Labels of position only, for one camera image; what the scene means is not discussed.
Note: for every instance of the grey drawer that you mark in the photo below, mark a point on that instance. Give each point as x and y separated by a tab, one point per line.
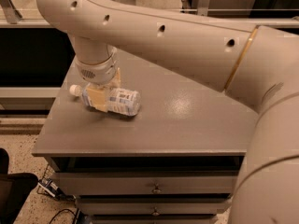
153	206
143	183

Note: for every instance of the blue white box on floor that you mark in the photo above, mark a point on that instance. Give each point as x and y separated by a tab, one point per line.
50	187

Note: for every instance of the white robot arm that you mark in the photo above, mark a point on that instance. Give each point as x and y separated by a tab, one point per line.
256	65

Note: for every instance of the top grey drawer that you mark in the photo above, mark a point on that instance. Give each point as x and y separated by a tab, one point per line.
143	183

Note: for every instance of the grey drawer cabinet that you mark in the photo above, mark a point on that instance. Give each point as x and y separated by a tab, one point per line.
182	127

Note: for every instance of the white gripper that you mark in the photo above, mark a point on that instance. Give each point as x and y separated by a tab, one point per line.
97	73

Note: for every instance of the clear plastic water bottle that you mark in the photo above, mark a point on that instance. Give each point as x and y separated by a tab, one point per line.
120	100

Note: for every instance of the black office chair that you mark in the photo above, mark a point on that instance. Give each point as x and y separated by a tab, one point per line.
14	190

